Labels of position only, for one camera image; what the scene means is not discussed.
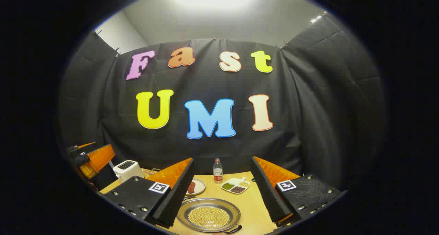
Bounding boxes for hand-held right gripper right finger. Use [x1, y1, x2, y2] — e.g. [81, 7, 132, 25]
[250, 156, 347, 228]

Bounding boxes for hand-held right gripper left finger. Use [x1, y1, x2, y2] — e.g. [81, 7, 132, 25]
[104, 158, 195, 228]

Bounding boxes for stainless steel pot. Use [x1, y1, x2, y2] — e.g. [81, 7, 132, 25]
[176, 197, 242, 234]

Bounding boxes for round white plate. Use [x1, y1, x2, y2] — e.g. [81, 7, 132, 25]
[186, 178, 206, 196]

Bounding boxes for white toaster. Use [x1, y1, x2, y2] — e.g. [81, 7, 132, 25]
[112, 160, 145, 183]

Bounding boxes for white divided dish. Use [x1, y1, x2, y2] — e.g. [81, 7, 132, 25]
[221, 177, 251, 195]

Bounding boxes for pile of soybeans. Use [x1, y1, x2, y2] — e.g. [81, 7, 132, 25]
[188, 207, 230, 228]

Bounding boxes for clear plastic water bottle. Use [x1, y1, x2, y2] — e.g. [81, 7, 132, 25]
[213, 158, 223, 184]

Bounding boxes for black backdrop cloth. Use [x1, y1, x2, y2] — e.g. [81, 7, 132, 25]
[57, 14, 388, 191]

